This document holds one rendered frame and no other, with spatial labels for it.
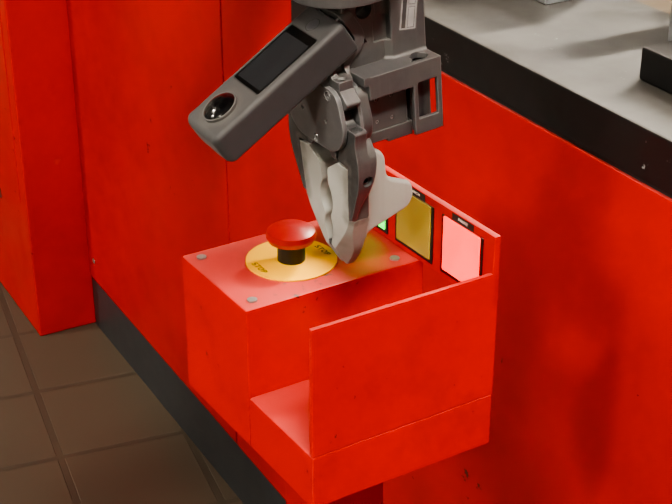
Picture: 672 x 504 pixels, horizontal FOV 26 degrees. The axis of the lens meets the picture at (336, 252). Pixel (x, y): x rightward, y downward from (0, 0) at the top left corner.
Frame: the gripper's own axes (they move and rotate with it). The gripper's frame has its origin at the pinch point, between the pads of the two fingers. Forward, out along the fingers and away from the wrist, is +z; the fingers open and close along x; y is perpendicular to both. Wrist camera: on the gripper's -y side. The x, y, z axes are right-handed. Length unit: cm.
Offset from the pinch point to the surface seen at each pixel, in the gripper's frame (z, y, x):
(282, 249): 4.4, 0.5, 9.4
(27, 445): 84, 3, 108
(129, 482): 85, 12, 90
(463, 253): 3.3, 9.8, -1.5
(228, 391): 14.0, -6.3, 7.8
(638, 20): 0.2, 45.6, 19.0
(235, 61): 17, 30, 74
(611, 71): -0.8, 34.1, 9.8
